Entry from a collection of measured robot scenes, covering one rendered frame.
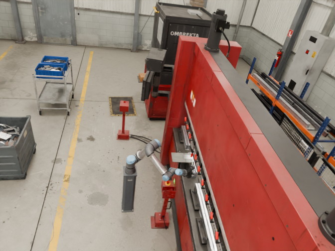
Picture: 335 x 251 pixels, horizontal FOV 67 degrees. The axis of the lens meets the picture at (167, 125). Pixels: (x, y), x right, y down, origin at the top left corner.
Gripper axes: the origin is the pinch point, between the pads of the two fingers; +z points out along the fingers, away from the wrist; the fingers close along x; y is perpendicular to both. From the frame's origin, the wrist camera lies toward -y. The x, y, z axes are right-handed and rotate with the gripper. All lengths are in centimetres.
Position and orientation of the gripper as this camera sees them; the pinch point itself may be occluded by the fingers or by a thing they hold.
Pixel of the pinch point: (195, 172)
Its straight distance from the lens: 324.4
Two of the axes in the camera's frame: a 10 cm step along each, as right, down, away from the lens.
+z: 6.3, 2.0, 7.5
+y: -5.2, 8.2, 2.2
